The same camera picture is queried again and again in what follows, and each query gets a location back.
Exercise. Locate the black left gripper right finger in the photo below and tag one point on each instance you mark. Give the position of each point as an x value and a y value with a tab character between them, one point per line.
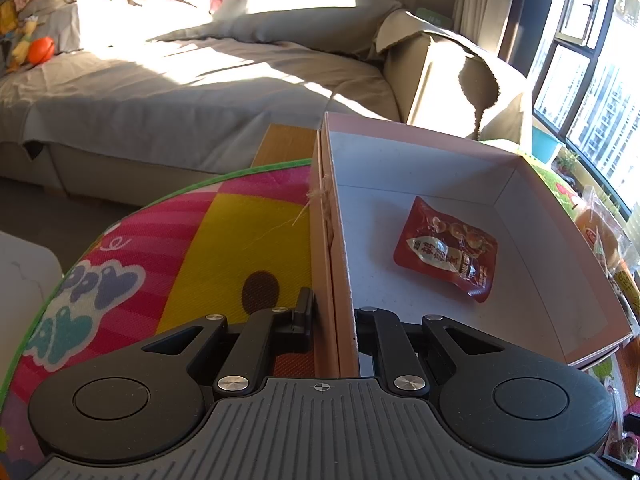
497	398

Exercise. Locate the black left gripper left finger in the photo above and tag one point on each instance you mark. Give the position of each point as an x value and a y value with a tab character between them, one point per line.
145	399

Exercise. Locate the red snack packet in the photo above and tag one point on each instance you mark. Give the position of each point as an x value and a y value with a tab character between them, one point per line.
444	247

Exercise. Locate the bread bun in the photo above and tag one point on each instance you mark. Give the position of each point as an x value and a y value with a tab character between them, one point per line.
614	250

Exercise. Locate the pink cardboard box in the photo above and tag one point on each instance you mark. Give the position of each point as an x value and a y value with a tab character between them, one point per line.
549	295

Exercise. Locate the colourful cartoon play mat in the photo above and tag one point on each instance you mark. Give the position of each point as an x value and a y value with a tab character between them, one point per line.
235	246

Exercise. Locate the blue plastic bucket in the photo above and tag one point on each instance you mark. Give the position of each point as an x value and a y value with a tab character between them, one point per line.
545	146

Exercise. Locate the bed with grey sheet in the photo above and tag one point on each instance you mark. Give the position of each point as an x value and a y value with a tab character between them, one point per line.
134	122

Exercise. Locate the beige covered armchair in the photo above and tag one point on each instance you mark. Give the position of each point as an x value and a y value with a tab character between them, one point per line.
443	82

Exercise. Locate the orange toy ball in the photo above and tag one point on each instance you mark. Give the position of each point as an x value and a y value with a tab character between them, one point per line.
41	50

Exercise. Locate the yellow plush toy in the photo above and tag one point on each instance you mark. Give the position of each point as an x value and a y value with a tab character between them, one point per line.
19	53

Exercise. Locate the grey pillow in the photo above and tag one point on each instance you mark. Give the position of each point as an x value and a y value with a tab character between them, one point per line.
344	27

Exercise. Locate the window frame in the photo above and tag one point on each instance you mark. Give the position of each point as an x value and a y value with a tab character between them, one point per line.
586	90

